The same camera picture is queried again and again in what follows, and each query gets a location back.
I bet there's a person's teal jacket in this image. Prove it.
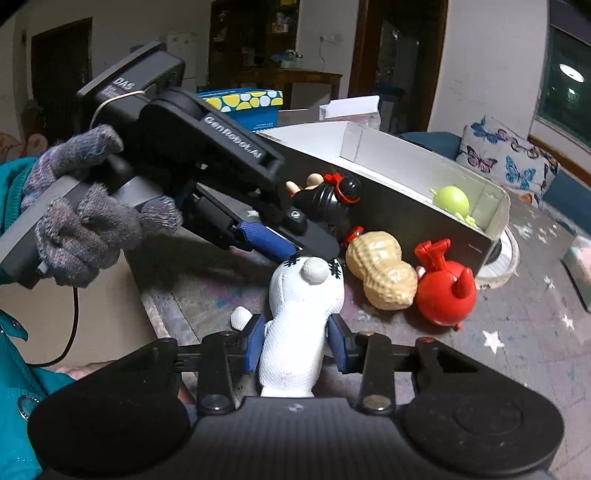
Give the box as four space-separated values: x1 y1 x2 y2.
0 308 77 480

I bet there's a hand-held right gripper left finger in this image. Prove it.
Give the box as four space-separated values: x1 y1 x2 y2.
141 316 266 415

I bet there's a window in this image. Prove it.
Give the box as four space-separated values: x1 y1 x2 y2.
529 21 591 151

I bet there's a white tissue pack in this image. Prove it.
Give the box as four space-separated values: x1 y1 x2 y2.
318 95 382 133

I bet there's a red round toy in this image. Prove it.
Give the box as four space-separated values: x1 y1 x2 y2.
412 238 478 330

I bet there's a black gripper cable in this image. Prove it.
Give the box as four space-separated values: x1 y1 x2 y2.
27 285 80 368

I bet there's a blue sofa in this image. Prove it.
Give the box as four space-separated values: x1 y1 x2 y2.
398 131 591 234

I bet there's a white round base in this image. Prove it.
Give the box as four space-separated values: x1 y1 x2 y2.
475 225 521 290

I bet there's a butterfly print pillow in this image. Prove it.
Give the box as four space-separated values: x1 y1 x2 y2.
455 114 560 195

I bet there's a wooden side table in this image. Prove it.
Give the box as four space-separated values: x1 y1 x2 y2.
233 68 343 109

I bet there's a wooden cabinet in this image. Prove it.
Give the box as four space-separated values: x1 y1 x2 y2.
209 0 302 89

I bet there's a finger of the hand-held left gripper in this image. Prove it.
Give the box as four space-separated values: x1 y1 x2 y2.
184 184 302 262
257 184 343 260

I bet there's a white plush toy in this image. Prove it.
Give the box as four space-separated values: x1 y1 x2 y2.
230 255 345 398

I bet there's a white cardboard box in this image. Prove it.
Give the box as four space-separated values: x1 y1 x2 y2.
255 120 512 278

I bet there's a person's left forearm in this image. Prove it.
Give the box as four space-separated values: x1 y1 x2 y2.
0 157 41 243

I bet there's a beige peanut toy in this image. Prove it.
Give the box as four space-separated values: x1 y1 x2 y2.
345 230 419 311

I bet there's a black doll with red bows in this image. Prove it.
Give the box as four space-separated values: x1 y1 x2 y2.
285 172 365 245

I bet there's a green round toy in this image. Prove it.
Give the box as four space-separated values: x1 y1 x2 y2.
428 185 479 228

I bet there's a blue yellow dotted tissue box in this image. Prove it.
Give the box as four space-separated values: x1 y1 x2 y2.
197 88 284 131

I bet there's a person's left hand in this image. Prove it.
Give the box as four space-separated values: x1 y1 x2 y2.
21 124 184 289

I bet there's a white refrigerator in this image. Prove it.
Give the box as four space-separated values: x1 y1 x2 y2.
165 30 198 81

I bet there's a dark wooden door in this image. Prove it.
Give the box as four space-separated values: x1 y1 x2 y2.
30 17 94 132

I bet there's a wooden door frame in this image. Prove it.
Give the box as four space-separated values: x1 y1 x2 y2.
347 0 450 136

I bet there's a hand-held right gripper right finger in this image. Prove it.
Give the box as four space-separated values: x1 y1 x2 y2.
325 314 468 415

